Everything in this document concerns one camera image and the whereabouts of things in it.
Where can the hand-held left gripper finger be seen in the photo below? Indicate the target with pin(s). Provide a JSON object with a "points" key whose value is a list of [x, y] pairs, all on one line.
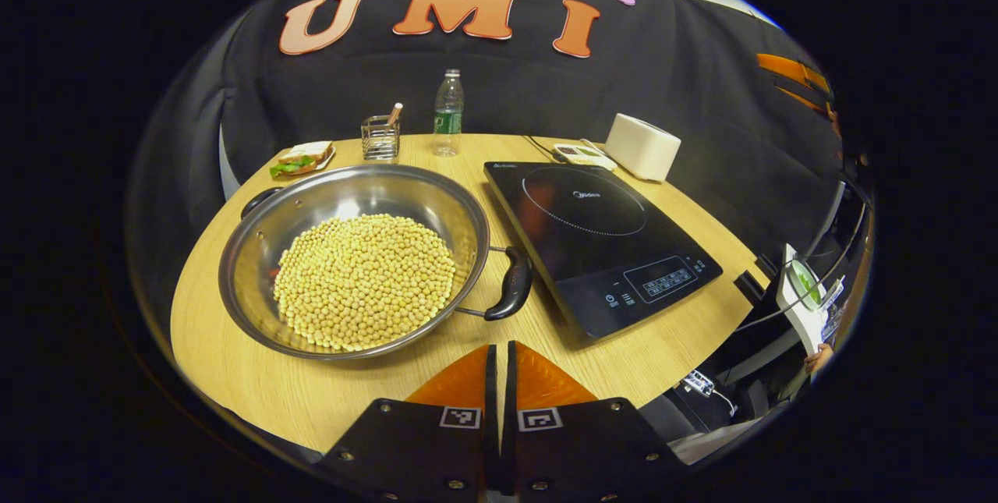
{"points": [[491, 409], [510, 409]]}

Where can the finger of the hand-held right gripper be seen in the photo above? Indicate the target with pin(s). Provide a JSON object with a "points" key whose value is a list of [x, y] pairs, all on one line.
{"points": [[791, 69], [803, 98]]}

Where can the black induction cooktop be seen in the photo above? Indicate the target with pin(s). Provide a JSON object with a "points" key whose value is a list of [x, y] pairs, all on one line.
{"points": [[592, 253]]}

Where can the pile of yellow soybeans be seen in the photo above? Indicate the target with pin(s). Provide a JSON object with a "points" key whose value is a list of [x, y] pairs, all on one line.
{"points": [[362, 281]]}

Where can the white toaster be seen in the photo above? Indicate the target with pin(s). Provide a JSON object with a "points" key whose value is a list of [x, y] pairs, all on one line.
{"points": [[643, 148]]}

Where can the white power strip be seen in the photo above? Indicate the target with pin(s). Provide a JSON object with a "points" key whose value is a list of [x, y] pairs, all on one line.
{"points": [[698, 383]]}

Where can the white green printed card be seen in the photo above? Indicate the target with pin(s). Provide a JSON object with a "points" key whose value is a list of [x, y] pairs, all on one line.
{"points": [[803, 292]]}

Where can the metal spoon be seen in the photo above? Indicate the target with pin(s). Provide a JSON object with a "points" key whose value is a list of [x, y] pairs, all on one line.
{"points": [[596, 147]]}

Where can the white divided dish with beans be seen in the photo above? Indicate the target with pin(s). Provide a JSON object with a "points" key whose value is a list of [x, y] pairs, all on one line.
{"points": [[581, 154]]}

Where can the clear plastic water bottle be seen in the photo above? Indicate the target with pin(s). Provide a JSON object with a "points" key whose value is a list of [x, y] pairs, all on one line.
{"points": [[447, 117]]}

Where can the sandwich with lettuce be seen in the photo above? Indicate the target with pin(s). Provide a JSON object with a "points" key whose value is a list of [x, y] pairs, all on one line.
{"points": [[300, 160]]}

